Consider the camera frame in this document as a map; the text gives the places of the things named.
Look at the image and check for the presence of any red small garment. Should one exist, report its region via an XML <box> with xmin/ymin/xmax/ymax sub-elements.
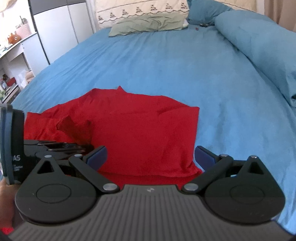
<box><xmin>24</xmin><ymin>87</ymin><xmax>201</xmax><ymax>186</ymax></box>

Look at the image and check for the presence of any person's left hand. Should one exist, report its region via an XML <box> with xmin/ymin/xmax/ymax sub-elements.
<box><xmin>0</xmin><ymin>178</ymin><xmax>19</xmax><ymax>228</ymax></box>

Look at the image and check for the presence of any blue bed sheet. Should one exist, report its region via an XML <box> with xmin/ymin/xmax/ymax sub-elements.
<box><xmin>13</xmin><ymin>26</ymin><xmax>295</xmax><ymax>233</ymax></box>

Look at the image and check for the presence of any white shelf desk unit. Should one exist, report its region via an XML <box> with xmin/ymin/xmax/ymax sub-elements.
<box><xmin>1</xmin><ymin>33</ymin><xmax>49</xmax><ymax>103</ymax></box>

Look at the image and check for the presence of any orange toy figure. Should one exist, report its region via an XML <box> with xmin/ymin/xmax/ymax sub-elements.
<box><xmin>8</xmin><ymin>33</ymin><xmax>22</xmax><ymax>45</ymax></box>

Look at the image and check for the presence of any pink basket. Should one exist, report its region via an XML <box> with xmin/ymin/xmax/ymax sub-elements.
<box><xmin>16</xmin><ymin>24</ymin><xmax>32</xmax><ymax>39</ymax></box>

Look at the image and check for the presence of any white grey wardrobe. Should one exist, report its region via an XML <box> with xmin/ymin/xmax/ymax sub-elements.
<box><xmin>29</xmin><ymin>0</ymin><xmax>94</xmax><ymax>64</ymax></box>

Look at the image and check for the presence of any blue rolled duvet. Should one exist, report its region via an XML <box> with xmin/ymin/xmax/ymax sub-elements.
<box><xmin>215</xmin><ymin>10</ymin><xmax>295</xmax><ymax>107</ymax></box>

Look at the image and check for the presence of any cream embroidered pillow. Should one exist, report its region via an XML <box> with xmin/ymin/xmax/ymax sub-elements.
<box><xmin>94</xmin><ymin>0</ymin><xmax>189</xmax><ymax>29</ymax></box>

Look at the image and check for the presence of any blue pillow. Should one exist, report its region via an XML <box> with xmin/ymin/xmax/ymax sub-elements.
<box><xmin>187</xmin><ymin>0</ymin><xmax>233</xmax><ymax>26</ymax></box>

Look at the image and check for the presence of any green pillow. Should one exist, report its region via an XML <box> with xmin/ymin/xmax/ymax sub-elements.
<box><xmin>108</xmin><ymin>13</ymin><xmax>189</xmax><ymax>37</ymax></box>

